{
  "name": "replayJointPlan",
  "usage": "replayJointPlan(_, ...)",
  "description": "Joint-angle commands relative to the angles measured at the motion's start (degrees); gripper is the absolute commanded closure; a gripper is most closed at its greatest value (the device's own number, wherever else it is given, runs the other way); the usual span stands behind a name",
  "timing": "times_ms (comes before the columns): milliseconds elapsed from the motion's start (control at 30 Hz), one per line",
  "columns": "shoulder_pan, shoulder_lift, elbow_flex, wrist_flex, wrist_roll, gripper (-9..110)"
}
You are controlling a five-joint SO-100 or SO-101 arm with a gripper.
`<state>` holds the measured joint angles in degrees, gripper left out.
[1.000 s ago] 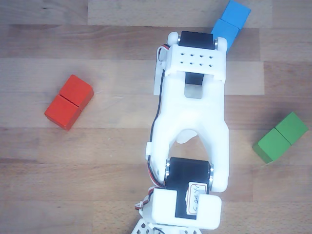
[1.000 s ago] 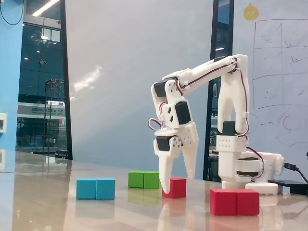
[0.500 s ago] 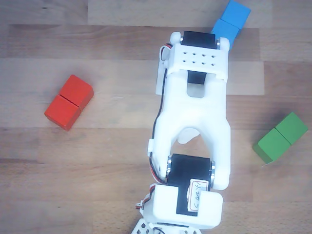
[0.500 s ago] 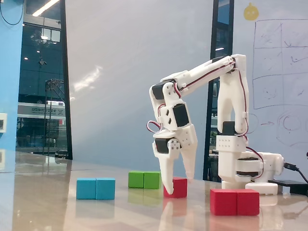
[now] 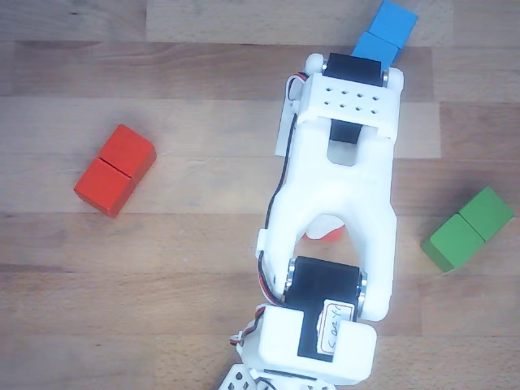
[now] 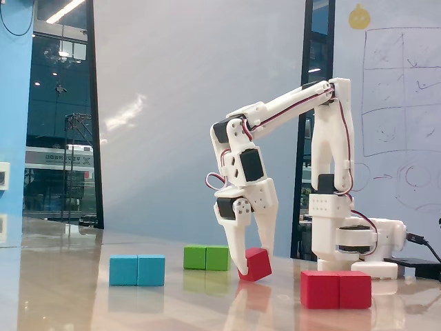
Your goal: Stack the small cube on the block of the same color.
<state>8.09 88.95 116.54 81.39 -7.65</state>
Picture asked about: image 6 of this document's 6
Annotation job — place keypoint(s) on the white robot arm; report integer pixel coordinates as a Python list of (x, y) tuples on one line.
[(330, 145)]

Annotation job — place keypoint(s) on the white wall socket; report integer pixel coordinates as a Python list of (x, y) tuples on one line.
[(4, 176)]

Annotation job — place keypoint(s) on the flat black box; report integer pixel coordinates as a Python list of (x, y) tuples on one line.
[(413, 265)]

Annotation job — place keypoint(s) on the long green block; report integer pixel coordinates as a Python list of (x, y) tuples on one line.
[(206, 258)]

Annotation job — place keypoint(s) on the small red cube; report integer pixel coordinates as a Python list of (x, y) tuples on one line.
[(257, 265)]

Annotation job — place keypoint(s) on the black window frame post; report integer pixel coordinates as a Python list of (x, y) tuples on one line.
[(93, 120)]

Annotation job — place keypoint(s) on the long blue block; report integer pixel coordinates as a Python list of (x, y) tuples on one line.
[(137, 270)]

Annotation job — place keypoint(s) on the long red block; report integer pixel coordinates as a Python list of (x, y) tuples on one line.
[(336, 290)]

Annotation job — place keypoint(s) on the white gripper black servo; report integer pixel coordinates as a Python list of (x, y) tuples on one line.
[(260, 201)]

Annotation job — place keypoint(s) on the whiteboard with marker drawings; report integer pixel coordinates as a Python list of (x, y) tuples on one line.
[(389, 86)]

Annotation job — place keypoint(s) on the yellow round sticker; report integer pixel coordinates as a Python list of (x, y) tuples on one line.
[(359, 18)]

